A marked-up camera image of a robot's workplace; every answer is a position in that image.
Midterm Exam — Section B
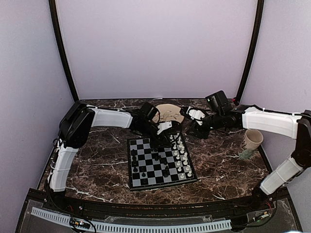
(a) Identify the white slotted cable duct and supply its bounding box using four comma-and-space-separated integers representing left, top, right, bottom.
30, 207, 232, 233

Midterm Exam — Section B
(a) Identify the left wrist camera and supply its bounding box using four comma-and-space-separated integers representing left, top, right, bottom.
157, 121, 173, 135

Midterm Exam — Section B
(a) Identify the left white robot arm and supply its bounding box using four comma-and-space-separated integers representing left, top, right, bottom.
45, 101, 173, 212

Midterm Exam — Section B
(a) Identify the cream ceramic cup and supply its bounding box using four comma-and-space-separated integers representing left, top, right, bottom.
238, 129, 263, 160

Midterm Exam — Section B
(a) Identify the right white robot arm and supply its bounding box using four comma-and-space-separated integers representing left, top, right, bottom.
186, 90, 311, 211

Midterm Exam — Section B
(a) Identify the left black frame post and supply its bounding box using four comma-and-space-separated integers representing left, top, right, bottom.
48, 0, 79, 101

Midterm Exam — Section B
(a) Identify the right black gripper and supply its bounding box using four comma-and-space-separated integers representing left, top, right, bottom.
186, 110, 225, 139

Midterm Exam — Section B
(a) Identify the black front rail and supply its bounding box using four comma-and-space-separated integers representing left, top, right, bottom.
64, 196, 253, 217

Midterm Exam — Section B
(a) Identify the right black frame post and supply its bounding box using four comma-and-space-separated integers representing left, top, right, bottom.
235, 0, 264, 102

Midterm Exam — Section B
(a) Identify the ceramic bird plate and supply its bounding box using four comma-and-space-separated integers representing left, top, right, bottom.
153, 104, 184, 123

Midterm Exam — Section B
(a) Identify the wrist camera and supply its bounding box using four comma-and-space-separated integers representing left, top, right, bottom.
157, 121, 173, 135
180, 106, 208, 126

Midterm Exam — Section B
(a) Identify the black and grey chessboard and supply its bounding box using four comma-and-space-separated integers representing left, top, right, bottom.
127, 133, 198, 191

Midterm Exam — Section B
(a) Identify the green circuit board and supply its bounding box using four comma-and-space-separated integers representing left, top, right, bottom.
69, 218, 91, 229

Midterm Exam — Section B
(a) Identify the black frame post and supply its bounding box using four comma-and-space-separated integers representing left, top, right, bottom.
235, 0, 264, 102
48, 0, 79, 101

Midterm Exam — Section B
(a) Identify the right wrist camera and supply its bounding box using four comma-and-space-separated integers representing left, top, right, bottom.
180, 106, 208, 126

